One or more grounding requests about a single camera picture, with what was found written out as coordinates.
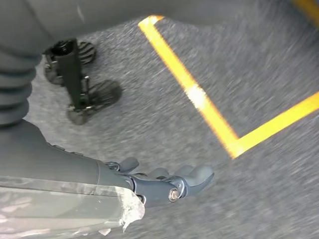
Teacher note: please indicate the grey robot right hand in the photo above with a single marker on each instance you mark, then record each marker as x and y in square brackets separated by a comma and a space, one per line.
[62, 165]

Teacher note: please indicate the black wheeled base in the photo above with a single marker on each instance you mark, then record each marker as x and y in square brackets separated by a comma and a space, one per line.
[71, 76]

